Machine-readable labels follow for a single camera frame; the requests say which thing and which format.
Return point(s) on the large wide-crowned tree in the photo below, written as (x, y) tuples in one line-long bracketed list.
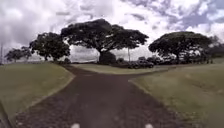
[(100, 35)]

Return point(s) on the row of parked cars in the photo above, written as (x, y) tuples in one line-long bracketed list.
[(143, 63)]

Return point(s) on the dark bush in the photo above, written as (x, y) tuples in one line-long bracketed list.
[(63, 61)]

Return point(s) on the dark asphalt path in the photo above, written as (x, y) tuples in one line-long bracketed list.
[(100, 100)]

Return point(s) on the flat-crowned tree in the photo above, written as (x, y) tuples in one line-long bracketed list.
[(180, 41)]

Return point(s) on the small tree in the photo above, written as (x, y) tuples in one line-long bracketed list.
[(16, 53)]

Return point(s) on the pole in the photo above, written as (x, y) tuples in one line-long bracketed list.
[(129, 55)]

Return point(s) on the robot's own part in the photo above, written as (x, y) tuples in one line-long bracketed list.
[(148, 126), (75, 126)]

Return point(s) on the grass lawn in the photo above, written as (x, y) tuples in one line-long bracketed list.
[(190, 90), (23, 83), (113, 69)]

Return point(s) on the round-crowned tree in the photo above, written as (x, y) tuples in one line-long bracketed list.
[(50, 45)]

